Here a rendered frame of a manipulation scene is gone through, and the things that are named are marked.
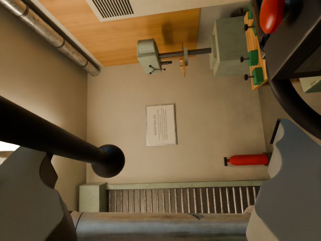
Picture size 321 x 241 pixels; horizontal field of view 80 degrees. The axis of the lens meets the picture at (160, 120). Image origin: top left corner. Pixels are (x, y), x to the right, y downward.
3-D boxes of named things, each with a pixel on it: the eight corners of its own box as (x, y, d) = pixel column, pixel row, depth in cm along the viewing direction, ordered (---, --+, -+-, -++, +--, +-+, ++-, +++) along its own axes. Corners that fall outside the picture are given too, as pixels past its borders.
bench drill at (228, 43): (266, 38, 246) (145, 52, 267) (292, 1, 185) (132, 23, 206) (272, 73, 238) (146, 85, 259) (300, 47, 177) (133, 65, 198)
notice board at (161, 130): (174, 103, 301) (145, 105, 307) (174, 103, 300) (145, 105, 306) (176, 144, 291) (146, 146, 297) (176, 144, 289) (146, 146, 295)
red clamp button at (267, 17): (267, 12, 17) (254, 14, 17) (282, -22, 14) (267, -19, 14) (273, 40, 16) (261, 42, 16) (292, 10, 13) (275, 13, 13)
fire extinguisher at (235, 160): (266, 152, 272) (222, 154, 280) (272, 152, 253) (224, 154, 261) (268, 165, 269) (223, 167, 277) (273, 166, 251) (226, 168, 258)
